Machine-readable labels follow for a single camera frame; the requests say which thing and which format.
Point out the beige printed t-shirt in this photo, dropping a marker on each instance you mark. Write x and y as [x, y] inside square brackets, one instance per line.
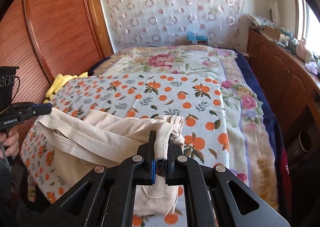
[104, 139]

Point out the cardboard box on cabinet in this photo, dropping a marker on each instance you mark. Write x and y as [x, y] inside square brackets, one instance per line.
[274, 34]

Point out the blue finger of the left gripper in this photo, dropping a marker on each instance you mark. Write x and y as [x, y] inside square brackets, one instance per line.
[41, 109]

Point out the circle pattern sheer curtain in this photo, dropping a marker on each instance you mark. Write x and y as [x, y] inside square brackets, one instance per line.
[133, 23]

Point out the navy blue bed sheet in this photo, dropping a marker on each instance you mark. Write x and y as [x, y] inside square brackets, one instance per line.
[269, 119]

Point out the floral bed quilt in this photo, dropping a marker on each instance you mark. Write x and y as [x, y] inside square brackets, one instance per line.
[252, 156]

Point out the orange print white blanket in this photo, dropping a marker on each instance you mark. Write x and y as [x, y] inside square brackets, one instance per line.
[208, 120]

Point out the wooden low cabinet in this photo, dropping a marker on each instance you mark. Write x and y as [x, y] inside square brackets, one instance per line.
[291, 91]

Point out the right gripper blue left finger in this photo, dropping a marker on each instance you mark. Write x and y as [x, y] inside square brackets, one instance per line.
[105, 196]

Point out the crumpled lilac plastic bag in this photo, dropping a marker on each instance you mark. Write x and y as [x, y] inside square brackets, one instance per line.
[312, 68]

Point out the person's left hand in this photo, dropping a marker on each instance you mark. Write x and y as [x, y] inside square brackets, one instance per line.
[11, 142]

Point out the brown louvered wardrobe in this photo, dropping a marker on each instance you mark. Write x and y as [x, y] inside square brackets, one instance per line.
[45, 38]

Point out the pink bottle on sill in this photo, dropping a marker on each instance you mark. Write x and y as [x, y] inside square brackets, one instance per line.
[301, 49]

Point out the folded patterned cloth stack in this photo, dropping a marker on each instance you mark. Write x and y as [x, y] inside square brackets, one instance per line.
[260, 22]

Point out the window with wooden frame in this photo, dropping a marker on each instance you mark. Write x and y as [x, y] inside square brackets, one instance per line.
[307, 26]

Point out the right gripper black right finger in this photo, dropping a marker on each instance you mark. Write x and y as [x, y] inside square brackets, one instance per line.
[214, 196]

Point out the blue box at headboard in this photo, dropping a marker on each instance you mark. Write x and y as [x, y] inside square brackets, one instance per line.
[193, 39]

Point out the yellow plush toy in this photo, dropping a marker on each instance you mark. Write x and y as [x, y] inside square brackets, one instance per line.
[60, 81]

